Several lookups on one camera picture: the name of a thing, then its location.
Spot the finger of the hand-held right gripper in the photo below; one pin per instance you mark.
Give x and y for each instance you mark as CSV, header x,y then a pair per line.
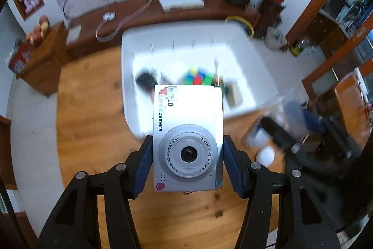
x,y
276,132
306,119

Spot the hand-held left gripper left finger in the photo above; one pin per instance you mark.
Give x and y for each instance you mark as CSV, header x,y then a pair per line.
x,y
144,164

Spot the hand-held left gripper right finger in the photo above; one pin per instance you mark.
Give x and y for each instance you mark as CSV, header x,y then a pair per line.
x,y
233,167

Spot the clear plastic box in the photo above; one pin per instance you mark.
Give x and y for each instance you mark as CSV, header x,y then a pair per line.
x,y
259,136

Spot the silver children's digital camera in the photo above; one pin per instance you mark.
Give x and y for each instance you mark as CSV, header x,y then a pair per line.
x,y
189,120

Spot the small black object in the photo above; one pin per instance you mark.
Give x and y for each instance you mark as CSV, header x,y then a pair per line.
x,y
145,82

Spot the colourful puzzle cube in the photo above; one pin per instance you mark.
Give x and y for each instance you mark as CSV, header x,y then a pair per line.
x,y
195,77

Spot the white plastic storage bin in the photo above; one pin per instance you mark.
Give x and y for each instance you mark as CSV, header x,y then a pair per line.
x,y
174,42

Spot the wooden chair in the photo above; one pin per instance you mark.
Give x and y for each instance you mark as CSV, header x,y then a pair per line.
x,y
349,97

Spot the white bucket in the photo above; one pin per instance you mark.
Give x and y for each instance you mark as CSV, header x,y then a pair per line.
x,y
275,39

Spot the dark bin with red lid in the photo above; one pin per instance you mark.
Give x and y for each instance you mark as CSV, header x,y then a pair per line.
x,y
269,15

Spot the wooden side cabinet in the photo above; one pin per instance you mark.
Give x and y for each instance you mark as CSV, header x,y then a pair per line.
x,y
46,68

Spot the wooden television stand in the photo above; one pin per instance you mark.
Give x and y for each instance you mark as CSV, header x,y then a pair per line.
x,y
87,33

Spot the small white plug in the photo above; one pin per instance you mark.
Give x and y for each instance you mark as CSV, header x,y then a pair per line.
x,y
109,16

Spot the white router box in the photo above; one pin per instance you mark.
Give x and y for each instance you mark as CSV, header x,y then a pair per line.
x,y
179,1

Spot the red box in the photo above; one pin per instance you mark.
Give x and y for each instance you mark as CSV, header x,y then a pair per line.
x,y
19,56

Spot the small figurines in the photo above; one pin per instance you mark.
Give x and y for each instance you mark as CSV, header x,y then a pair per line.
x,y
39,30

